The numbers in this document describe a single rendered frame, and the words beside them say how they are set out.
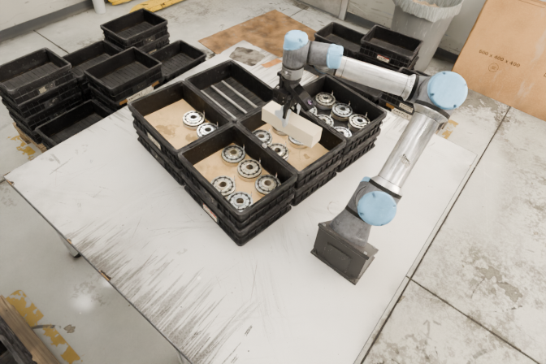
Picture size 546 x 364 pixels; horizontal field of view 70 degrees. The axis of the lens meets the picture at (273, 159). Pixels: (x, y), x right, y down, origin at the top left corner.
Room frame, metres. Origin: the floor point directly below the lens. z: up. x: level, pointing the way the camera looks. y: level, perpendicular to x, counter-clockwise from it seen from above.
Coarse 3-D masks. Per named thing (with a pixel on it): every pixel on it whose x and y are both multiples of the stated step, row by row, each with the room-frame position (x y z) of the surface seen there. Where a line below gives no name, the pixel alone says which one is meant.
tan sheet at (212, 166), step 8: (232, 144) 1.22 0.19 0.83; (216, 152) 1.16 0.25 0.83; (208, 160) 1.11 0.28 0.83; (216, 160) 1.12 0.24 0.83; (200, 168) 1.06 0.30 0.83; (208, 168) 1.07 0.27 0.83; (216, 168) 1.07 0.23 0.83; (224, 168) 1.07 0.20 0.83; (232, 168) 1.08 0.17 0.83; (208, 176) 1.02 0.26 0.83; (216, 176) 1.03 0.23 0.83; (232, 176) 1.03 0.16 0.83; (240, 184) 0.99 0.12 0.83; (248, 184) 1.00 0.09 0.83; (248, 192) 0.96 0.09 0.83; (256, 200) 0.92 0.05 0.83
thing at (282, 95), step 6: (282, 78) 1.12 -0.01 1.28; (300, 78) 1.12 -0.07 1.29; (276, 84) 1.15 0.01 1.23; (282, 84) 1.13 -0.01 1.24; (288, 84) 1.12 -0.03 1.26; (276, 90) 1.12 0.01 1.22; (282, 90) 1.12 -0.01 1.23; (276, 96) 1.13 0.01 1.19; (282, 96) 1.11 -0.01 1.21; (288, 96) 1.10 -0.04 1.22; (282, 102) 1.11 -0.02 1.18; (294, 102) 1.11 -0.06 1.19
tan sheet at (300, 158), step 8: (264, 128) 1.34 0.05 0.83; (272, 136) 1.29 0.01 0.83; (280, 136) 1.30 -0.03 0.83; (288, 144) 1.26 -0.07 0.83; (296, 152) 1.21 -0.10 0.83; (304, 152) 1.21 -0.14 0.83; (312, 152) 1.22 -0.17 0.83; (320, 152) 1.22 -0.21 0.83; (288, 160) 1.16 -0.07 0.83; (296, 160) 1.16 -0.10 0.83; (304, 160) 1.16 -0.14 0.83; (312, 160) 1.17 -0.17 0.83; (296, 168) 1.11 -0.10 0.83
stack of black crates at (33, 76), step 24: (48, 48) 2.19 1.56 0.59; (0, 72) 1.94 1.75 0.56; (24, 72) 2.04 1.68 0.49; (48, 72) 2.07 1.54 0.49; (0, 96) 1.86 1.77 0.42; (24, 96) 1.78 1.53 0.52; (48, 96) 1.88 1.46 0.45; (72, 96) 1.99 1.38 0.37; (24, 120) 1.72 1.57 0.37; (48, 120) 1.83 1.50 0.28
